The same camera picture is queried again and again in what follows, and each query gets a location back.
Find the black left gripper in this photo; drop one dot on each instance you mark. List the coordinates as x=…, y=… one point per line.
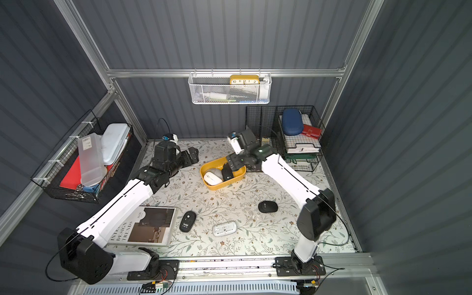
x=186, y=158

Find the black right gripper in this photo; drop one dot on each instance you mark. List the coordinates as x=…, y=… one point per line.
x=233, y=162

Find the yellow plastic storage box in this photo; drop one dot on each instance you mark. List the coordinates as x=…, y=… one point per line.
x=217, y=164

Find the black Lecoo mouse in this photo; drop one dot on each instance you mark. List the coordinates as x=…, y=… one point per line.
x=227, y=173

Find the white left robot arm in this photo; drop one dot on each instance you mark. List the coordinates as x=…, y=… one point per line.
x=81, y=250

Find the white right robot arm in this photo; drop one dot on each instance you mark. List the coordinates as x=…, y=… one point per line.
x=317, y=206

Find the black mouse with label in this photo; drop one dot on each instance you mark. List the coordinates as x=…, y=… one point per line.
x=187, y=222

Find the red small box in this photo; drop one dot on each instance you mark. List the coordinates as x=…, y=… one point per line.
x=311, y=132

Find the grey white mouse upside down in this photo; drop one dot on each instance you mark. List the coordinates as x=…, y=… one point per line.
x=225, y=229

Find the blue glasses case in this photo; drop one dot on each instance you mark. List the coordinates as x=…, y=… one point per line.
x=291, y=121

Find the stacked white notebooks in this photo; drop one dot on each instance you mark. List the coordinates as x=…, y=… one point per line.
x=301, y=144

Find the yellow clock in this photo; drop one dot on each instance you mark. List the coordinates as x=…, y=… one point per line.
x=239, y=79

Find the white plastic case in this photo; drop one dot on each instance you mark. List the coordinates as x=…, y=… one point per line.
x=113, y=141

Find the design trends book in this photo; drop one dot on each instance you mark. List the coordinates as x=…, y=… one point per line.
x=146, y=226

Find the translucent plastic container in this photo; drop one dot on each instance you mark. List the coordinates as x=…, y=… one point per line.
x=91, y=159

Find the red folder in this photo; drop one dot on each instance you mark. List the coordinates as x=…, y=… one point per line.
x=72, y=179

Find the black wire desk organizer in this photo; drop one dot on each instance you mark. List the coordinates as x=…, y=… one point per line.
x=265, y=122

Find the white mesh wall basket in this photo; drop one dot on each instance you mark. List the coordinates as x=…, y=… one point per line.
x=215, y=88

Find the black wire wall basket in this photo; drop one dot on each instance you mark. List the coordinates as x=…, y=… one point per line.
x=51, y=173

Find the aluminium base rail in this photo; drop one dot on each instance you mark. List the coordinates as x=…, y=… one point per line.
x=346, y=274

